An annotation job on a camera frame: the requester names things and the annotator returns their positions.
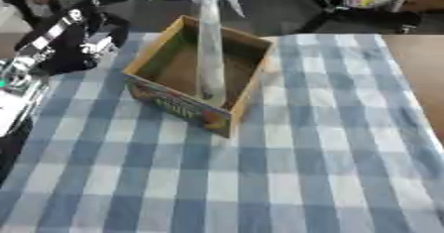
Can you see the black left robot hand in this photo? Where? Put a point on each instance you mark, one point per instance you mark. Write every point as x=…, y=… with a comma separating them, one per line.
x=63, y=50

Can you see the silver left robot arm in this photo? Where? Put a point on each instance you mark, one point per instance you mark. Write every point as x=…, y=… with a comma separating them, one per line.
x=14, y=94

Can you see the tan cardboard box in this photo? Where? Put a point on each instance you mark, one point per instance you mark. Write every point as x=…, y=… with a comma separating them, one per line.
x=193, y=75

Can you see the clear tall spray bottle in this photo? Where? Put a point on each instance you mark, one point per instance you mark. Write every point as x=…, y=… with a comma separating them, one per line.
x=211, y=52

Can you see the black tripod stand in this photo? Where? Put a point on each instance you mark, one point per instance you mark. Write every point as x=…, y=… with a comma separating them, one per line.
x=352, y=15

